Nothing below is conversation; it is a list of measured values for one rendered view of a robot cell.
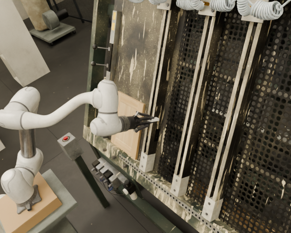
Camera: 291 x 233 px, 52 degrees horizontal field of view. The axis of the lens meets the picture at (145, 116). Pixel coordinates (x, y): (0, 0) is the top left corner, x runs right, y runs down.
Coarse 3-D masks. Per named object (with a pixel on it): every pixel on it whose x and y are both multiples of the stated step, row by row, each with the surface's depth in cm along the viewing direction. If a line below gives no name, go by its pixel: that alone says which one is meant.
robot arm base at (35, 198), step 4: (36, 184) 223; (36, 188) 219; (36, 192) 215; (32, 196) 209; (36, 196) 212; (28, 200) 207; (32, 200) 209; (36, 200) 210; (40, 200) 210; (16, 204) 212; (20, 204) 207; (24, 204) 207; (28, 204) 206; (32, 204) 209; (20, 208) 208; (24, 208) 208; (28, 208) 204; (20, 212) 207
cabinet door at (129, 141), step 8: (120, 96) 214; (128, 96) 208; (120, 104) 216; (128, 104) 208; (136, 104) 201; (144, 104) 196; (120, 112) 217; (128, 112) 209; (144, 112) 198; (112, 136) 228; (120, 136) 220; (128, 136) 212; (136, 136) 205; (120, 144) 221; (128, 144) 213; (136, 144) 206; (128, 152) 214; (136, 152) 207
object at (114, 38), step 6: (120, 12) 206; (120, 18) 207; (114, 30) 208; (114, 36) 209; (114, 42) 211; (114, 48) 212; (114, 54) 214; (114, 60) 216; (114, 66) 218; (108, 72) 219; (114, 72) 220; (108, 78) 220
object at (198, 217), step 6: (120, 156) 216; (126, 162) 211; (138, 168) 201; (144, 174) 196; (150, 180) 192; (156, 186) 188; (162, 186) 184; (168, 192) 180; (174, 198) 177; (180, 204) 173; (186, 204) 170; (192, 210) 166; (198, 216) 163; (204, 222) 160; (210, 228) 158; (216, 228) 154
